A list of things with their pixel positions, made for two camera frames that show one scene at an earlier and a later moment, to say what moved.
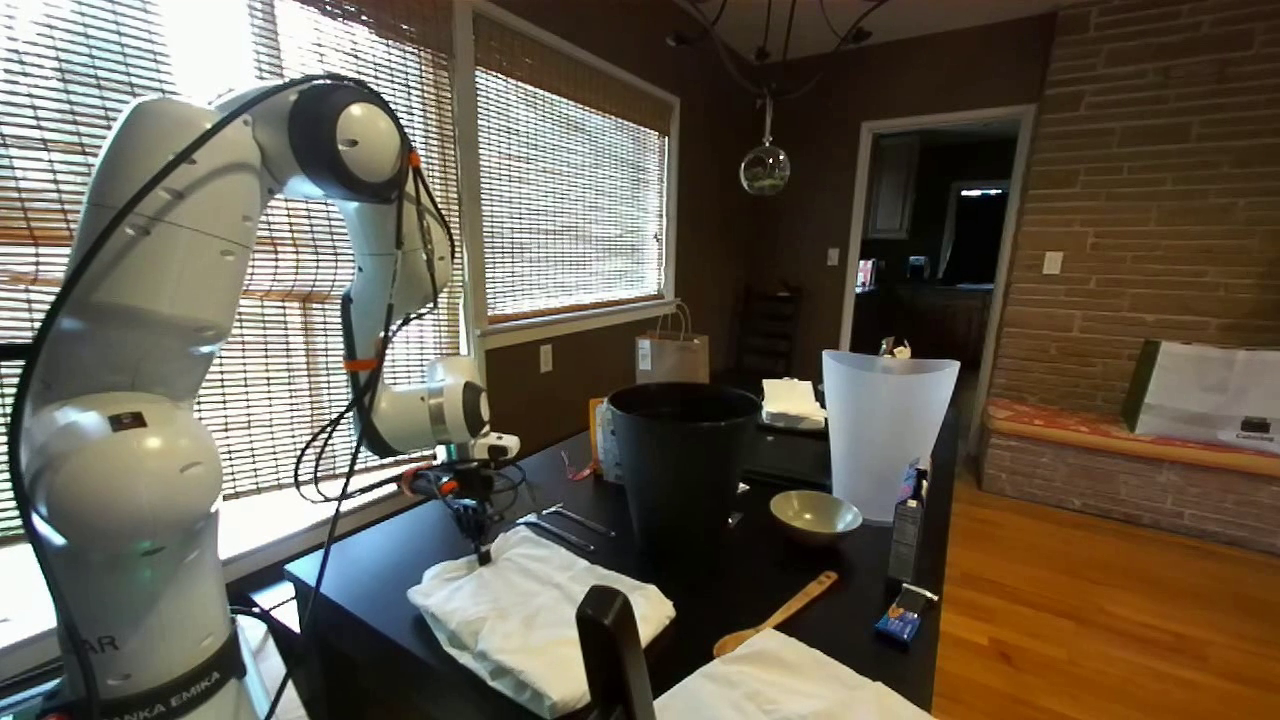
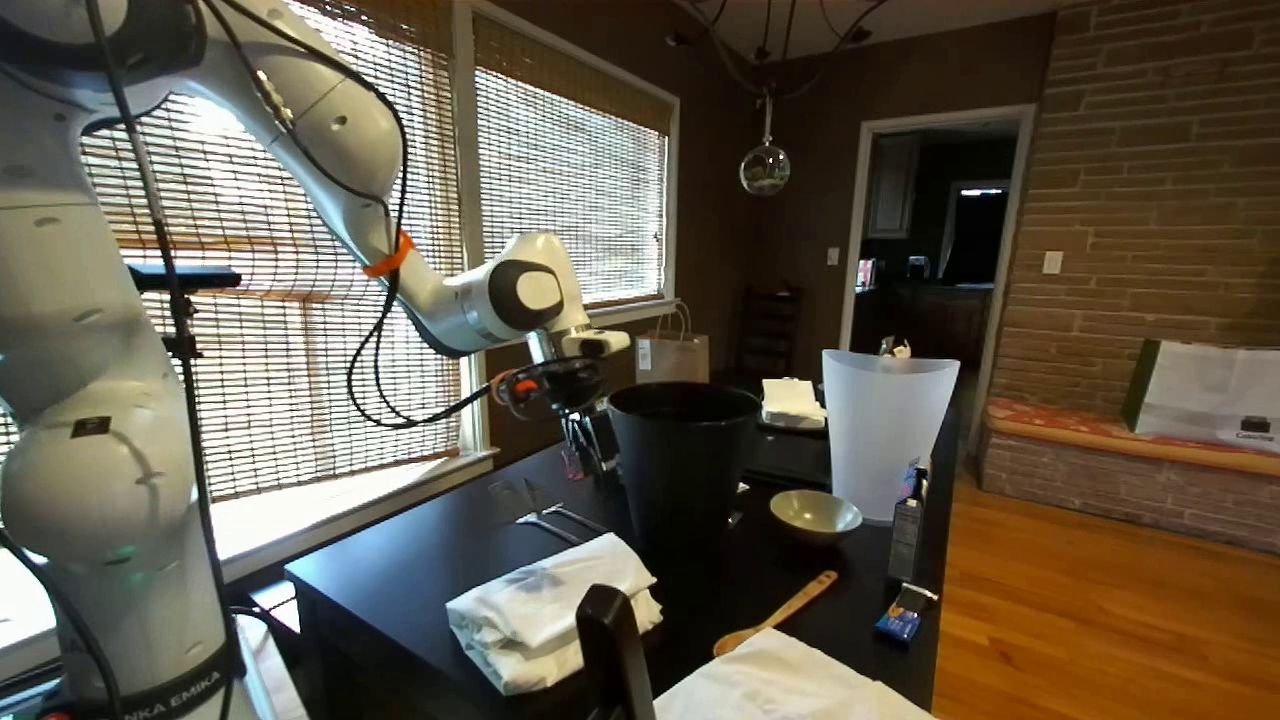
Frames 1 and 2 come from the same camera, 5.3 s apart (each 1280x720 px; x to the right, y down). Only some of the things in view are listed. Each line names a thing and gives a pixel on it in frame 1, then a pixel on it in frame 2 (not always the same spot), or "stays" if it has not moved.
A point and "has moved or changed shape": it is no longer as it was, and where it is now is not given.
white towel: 511,623 has moved or changed shape
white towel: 787,679 stays
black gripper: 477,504 → 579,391
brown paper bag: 674,359 stays
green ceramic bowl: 818,511 stays
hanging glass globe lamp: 765,169 stays
